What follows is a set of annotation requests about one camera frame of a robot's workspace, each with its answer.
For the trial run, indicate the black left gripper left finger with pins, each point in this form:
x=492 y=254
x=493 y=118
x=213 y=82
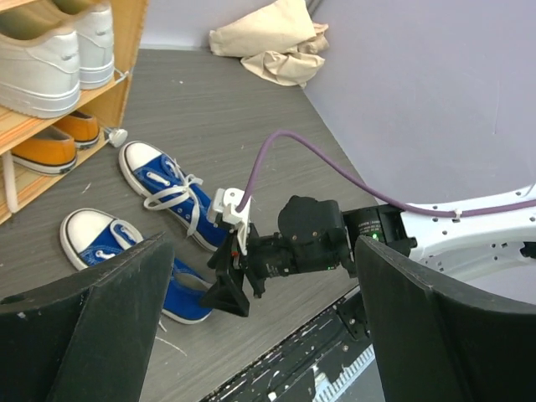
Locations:
x=88 y=336

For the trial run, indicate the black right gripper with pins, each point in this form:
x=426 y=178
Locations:
x=312 y=237

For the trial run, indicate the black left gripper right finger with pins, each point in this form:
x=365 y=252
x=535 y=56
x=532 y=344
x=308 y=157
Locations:
x=438 y=339

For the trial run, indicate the blue sneaker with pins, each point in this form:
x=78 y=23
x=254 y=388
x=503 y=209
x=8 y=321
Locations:
x=91 y=237
x=164 y=186

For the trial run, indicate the orange sneaker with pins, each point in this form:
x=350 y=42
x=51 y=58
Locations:
x=83 y=128
x=49 y=152

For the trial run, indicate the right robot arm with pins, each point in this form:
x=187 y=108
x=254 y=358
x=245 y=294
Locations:
x=465 y=239

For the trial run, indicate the wooden shoe cabinet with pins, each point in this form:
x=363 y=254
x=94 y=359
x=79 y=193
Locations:
x=20 y=186

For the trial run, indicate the white shoe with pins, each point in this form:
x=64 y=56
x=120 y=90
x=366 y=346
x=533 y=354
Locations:
x=93 y=21
x=40 y=65

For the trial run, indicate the beige cloth bag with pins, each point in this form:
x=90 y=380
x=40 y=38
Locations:
x=279 y=43

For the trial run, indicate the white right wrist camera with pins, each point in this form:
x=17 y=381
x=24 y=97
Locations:
x=224 y=208

